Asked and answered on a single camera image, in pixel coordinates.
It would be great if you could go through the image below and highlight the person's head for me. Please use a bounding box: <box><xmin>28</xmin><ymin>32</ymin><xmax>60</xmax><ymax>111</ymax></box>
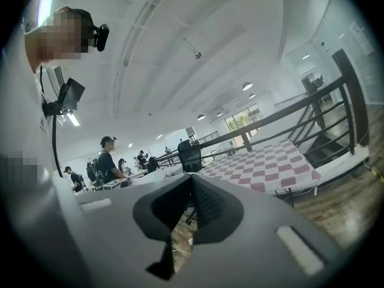
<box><xmin>23</xmin><ymin>6</ymin><xmax>97</xmax><ymax>73</ymax></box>

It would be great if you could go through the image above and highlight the ceiling security camera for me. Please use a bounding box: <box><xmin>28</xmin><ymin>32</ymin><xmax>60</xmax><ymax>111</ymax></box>
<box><xmin>183</xmin><ymin>37</ymin><xmax>202</xmax><ymax>60</ymax></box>

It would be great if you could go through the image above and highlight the white wall poster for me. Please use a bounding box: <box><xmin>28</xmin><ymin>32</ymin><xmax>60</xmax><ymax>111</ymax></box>
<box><xmin>349</xmin><ymin>21</ymin><xmax>375</xmax><ymax>56</ymax></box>

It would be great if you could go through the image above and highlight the ceiling air conditioner vent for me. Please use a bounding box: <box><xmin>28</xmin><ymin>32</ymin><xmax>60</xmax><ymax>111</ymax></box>
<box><xmin>46</xmin><ymin>65</ymin><xmax>66</xmax><ymax>97</ymax></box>

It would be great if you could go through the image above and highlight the black office chair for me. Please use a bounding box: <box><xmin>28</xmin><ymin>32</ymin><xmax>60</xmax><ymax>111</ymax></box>
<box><xmin>146</xmin><ymin>157</ymin><xmax>160</xmax><ymax>174</ymax></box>
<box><xmin>177</xmin><ymin>139</ymin><xmax>203</xmax><ymax>174</ymax></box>

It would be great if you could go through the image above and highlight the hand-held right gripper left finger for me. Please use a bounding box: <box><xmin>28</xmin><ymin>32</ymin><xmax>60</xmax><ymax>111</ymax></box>
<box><xmin>76</xmin><ymin>174</ymin><xmax>193</xmax><ymax>288</ymax></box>

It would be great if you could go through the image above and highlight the black metal railing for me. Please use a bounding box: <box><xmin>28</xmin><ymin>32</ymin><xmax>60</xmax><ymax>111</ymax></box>
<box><xmin>155</xmin><ymin>49</ymin><xmax>370</xmax><ymax>173</ymax></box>

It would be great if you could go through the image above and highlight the black chest-mounted device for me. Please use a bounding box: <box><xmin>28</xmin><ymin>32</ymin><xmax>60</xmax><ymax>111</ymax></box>
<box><xmin>41</xmin><ymin>77</ymin><xmax>86</xmax><ymax>116</ymax></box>

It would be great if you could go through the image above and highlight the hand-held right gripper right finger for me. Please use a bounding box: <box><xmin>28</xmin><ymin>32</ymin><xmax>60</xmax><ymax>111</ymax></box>
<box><xmin>176</xmin><ymin>175</ymin><xmax>358</xmax><ymax>288</ymax></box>

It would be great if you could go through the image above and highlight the black head-worn camera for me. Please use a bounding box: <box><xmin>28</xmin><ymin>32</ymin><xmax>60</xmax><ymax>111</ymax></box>
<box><xmin>70</xmin><ymin>8</ymin><xmax>110</xmax><ymax>53</ymax></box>

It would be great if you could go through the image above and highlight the red white checkered tablecloth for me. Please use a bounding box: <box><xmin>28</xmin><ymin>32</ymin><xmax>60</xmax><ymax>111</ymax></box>
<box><xmin>197</xmin><ymin>139</ymin><xmax>321</xmax><ymax>193</ymax></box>

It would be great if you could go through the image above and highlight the person's white shirt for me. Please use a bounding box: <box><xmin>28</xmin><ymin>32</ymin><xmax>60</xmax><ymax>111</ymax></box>
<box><xmin>0</xmin><ymin>25</ymin><xmax>65</xmax><ymax>181</ymax></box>

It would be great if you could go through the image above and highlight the black cable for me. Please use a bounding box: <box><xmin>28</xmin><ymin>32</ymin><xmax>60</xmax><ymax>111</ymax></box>
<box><xmin>51</xmin><ymin>114</ymin><xmax>65</xmax><ymax>179</ymax></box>

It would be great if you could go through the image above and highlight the large window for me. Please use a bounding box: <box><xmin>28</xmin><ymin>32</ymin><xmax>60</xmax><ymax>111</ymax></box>
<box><xmin>224</xmin><ymin>103</ymin><xmax>262</xmax><ymax>132</ymax></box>

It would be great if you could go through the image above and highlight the rectangular ceiling light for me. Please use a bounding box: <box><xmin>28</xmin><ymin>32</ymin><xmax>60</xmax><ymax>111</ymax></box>
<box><xmin>66</xmin><ymin>112</ymin><xmax>81</xmax><ymax>127</ymax></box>

